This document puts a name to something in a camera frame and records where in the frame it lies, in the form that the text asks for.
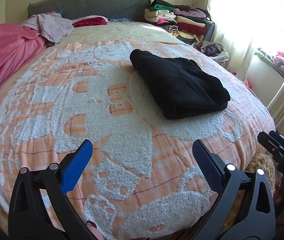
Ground grey padded headboard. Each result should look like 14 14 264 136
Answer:
27 0 154 23

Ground red pillow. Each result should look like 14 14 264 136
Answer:
72 16 108 28

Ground person's left hand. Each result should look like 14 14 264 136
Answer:
85 220 105 240

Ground white bag of clothes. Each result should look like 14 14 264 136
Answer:
192 41 230 62

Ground black sweater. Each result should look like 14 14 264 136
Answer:
130 49 231 120

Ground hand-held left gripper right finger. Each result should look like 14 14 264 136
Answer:
192 139 276 240

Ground green cloth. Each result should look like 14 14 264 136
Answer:
254 50 274 64

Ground blue patterned cloth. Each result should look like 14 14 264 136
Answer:
108 17 133 23

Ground pink bedsheet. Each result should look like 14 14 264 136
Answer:
0 23 48 110

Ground dark grey cabinet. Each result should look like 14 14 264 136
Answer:
203 21 216 42

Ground stack of folded clothes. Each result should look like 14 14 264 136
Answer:
144 0 211 40

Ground cream curtain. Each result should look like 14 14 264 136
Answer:
207 0 284 130

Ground light pink garment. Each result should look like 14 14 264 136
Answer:
22 12 75 43

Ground orange white printed blanket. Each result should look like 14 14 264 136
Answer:
0 21 276 238

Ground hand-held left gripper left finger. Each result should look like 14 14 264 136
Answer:
8 139 97 240

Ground pink blue cloth bundle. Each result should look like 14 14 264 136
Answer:
273 51 284 72

